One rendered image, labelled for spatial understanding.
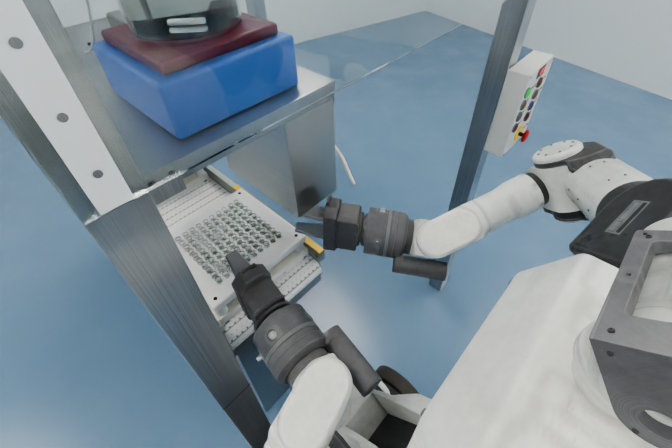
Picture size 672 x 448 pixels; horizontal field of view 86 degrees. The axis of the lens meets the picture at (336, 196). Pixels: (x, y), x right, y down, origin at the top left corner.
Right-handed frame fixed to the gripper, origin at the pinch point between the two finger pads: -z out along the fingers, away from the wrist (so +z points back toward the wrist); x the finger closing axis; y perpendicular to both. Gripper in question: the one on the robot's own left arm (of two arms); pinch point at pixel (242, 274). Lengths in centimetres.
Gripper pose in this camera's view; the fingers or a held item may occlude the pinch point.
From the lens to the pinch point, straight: 63.4
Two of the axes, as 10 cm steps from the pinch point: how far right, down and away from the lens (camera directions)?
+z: 6.2, 5.8, -5.3
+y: 7.8, -4.6, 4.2
